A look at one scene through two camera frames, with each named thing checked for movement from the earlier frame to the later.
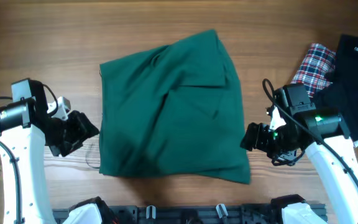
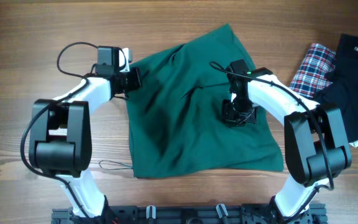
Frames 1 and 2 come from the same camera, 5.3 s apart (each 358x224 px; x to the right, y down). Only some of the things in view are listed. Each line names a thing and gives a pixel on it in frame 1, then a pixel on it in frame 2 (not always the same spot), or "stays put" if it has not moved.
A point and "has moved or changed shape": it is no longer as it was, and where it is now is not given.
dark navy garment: x=353 y=91 stays put
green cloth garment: x=174 y=112 has moved or changed shape
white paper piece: x=357 y=144 stays put
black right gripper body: x=258 y=139 → x=239 y=115
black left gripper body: x=68 y=134 → x=129 y=80
